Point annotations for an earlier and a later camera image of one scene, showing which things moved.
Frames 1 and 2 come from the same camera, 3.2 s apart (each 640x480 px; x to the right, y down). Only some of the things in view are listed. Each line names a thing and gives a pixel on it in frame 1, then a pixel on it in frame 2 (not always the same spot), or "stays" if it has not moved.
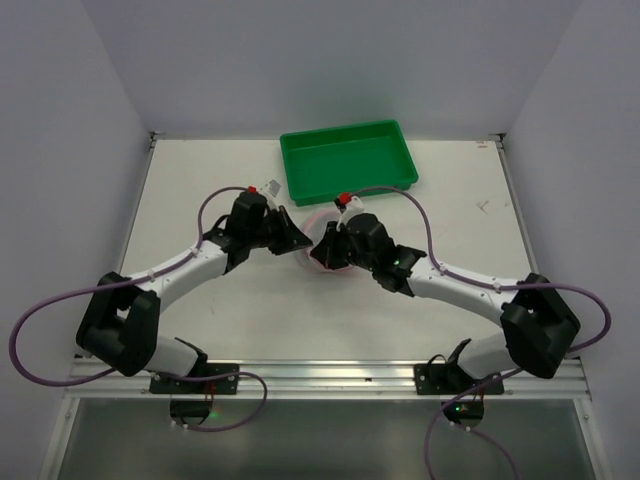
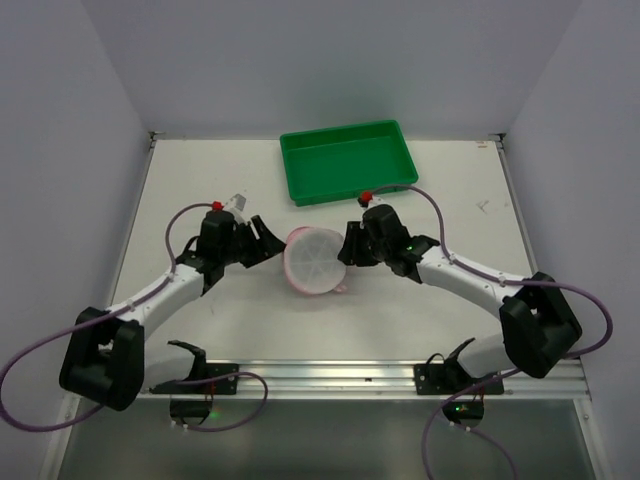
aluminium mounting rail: [336, 379] stays
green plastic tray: [325, 162] stays
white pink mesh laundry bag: [313, 228] to [311, 260]
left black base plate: [228, 385] stays
